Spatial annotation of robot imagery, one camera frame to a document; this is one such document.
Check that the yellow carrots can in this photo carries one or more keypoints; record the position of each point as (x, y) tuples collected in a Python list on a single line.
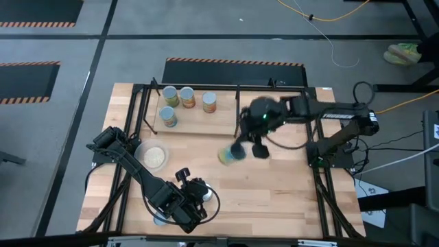
[(224, 158)]

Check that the yellow green label can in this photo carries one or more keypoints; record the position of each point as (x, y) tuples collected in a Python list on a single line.
[(170, 96)]

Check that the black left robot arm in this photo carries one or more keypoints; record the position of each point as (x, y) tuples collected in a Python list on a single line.
[(137, 171)]

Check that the small salmon can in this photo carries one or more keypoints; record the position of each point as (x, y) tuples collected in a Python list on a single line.
[(158, 220)]

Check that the black floor foot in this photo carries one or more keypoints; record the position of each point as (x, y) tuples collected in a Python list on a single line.
[(10, 158)]

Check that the green yellow bag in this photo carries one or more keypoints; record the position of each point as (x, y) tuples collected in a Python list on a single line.
[(403, 54)]

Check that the white floor paper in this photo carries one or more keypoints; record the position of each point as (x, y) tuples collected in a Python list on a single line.
[(372, 192)]

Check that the black cart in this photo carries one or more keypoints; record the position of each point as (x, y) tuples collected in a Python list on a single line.
[(430, 164)]

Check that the beige grain heap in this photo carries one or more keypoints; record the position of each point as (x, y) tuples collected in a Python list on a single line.
[(154, 157)]

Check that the dark chair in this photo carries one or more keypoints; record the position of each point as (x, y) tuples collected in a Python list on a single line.
[(411, 223)]

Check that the red green beans can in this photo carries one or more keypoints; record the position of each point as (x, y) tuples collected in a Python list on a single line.
[(209, 102)]

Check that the black table base frame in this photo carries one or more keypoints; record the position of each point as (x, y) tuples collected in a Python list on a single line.
[(404, 88)]

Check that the black hazard striped floor mat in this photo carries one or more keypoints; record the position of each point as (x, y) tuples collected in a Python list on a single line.
[(37, 10), (233, 73), (27, 82)]

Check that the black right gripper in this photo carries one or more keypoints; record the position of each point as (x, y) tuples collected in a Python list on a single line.
[(264, 116)]

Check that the blue peas can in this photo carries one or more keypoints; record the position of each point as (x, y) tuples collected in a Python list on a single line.
[(208, 195)]

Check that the orange red label can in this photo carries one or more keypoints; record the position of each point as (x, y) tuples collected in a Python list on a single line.
[(187, 97)]

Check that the white round bowl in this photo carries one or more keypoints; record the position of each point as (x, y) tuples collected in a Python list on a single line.
[(140, 156)]

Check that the black aluminium rig frame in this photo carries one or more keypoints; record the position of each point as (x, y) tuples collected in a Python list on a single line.
[(321, 212)]

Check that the tomatoes can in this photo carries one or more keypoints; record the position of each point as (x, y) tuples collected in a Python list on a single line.
[(168, 116)]

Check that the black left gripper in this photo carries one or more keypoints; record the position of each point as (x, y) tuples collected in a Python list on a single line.
[(181, 209)]

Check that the black shelf frame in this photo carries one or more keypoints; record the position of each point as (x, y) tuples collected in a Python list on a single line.
[(237, 103)]

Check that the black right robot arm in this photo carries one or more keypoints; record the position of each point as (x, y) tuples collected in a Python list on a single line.
[(356, 113)]

